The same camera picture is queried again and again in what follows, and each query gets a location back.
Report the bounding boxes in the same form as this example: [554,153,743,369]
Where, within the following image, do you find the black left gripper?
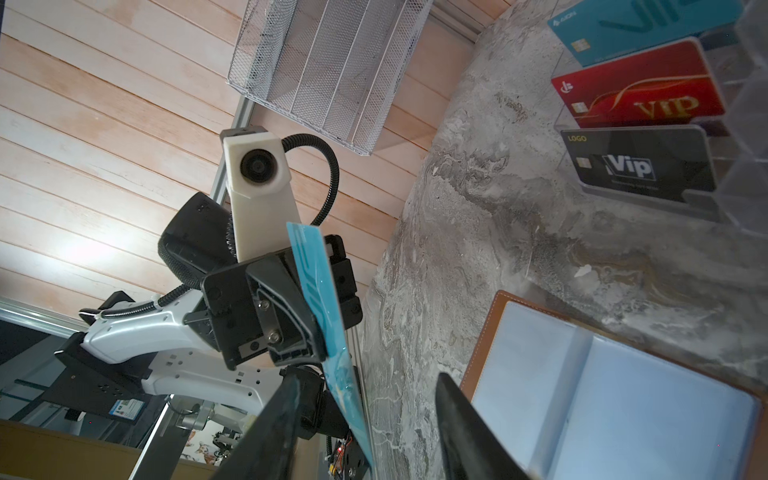
[158,192,363,369]

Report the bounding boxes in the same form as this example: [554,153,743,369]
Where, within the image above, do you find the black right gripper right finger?
[435,373,529,479]

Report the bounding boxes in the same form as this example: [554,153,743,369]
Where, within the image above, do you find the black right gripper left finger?
[211,378,300,480]

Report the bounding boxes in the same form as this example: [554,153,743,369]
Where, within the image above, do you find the teal card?
[286,222,375,467]
[548,0,744,67]

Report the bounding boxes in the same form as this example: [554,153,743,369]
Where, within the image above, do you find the brown leather card holder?
[461,291,767,479]

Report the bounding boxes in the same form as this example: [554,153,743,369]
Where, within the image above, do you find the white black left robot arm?
[47,193,349,439]

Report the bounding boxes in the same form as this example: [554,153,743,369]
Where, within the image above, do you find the black card in stand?
[560,126,716,203]

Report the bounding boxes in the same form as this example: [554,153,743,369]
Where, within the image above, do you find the red card in stand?
[551,37,726,128]

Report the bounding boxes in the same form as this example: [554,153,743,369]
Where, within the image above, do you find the teal card in stand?
[548,0,744,67]

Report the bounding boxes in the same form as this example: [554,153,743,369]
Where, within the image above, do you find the clear acrylic card stand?
[549,1,767,237]

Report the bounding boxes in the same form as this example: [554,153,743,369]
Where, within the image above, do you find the black corrugated cable hose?
[98,133,341,319]

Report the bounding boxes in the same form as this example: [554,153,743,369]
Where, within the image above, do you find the white wire mesh shelf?
[227,0,432,156]

